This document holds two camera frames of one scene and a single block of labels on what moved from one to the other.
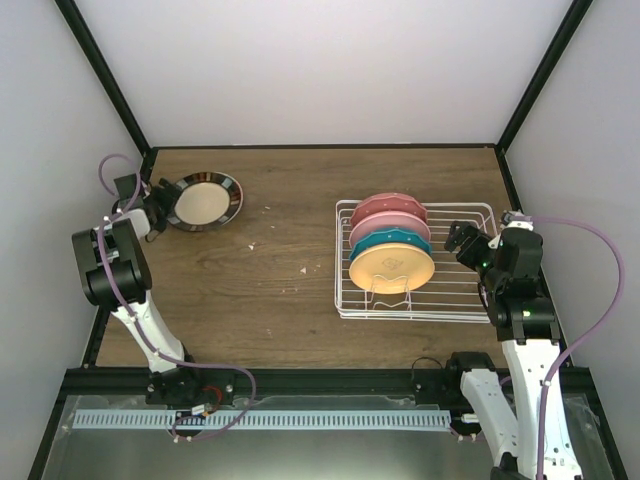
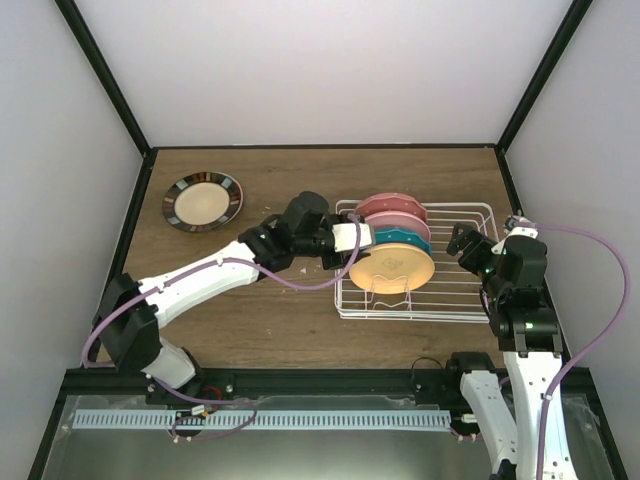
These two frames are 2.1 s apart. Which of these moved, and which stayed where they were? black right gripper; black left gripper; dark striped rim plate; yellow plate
Moved: black left gripper
Stayed: dark striped rim plate; black right gripper; yellow plate
